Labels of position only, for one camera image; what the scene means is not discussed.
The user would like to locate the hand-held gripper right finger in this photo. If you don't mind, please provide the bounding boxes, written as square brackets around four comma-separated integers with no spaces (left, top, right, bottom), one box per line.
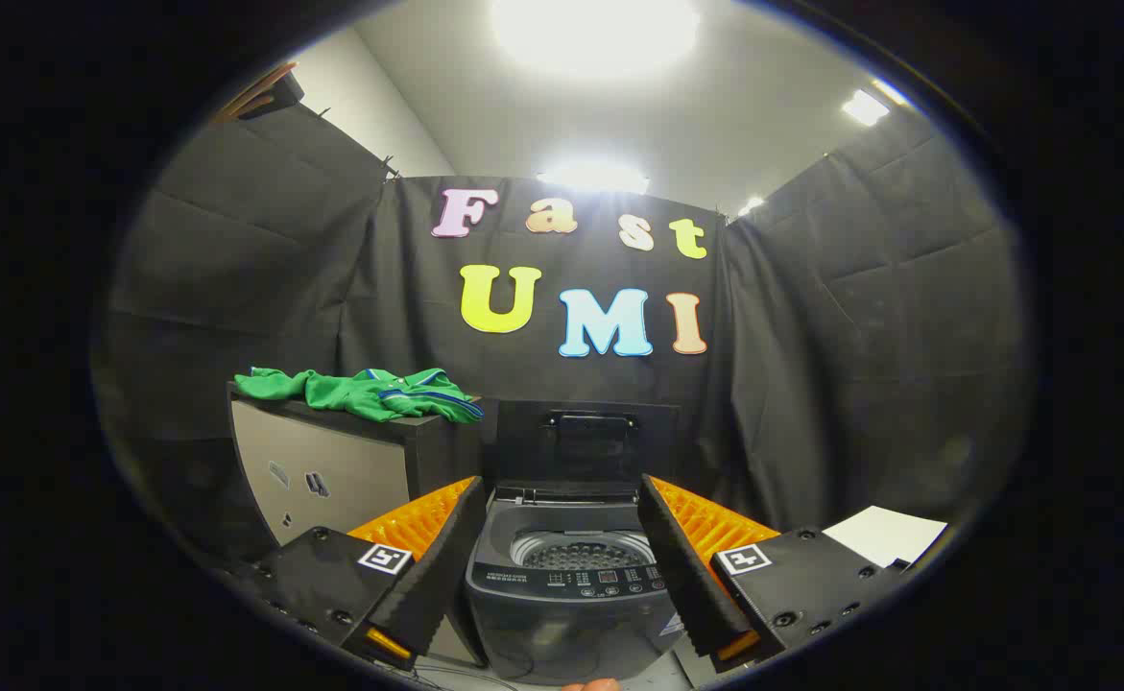
[636,474,911,673]

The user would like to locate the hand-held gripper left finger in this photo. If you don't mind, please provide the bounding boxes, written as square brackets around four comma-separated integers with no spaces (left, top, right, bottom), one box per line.
[235,475,491,671]

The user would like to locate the grey washing machine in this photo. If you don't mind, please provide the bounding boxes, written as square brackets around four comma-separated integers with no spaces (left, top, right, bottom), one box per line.
[466,480,687,684]

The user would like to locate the green polo shirt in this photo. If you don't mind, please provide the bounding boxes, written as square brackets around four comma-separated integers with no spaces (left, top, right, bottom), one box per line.
[233,367,486,424]

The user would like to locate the dark grey cabinet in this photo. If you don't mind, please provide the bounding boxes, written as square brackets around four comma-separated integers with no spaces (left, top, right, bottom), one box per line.
[226,382,500,665]

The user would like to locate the white sheet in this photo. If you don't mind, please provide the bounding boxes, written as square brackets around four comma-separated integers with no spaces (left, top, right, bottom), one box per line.
[823,506,948,569]

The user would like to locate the black backdrop cloth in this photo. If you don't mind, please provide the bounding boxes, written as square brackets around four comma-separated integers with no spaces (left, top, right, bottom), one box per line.
[91,96,1033,577]

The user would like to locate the brown wooden sticks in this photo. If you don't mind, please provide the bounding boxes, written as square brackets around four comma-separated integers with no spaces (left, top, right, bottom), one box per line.
[208,60,305,124]

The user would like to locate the large round ceiling light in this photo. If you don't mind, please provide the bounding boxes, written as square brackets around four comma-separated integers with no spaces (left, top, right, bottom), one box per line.
[490,0,702,78]

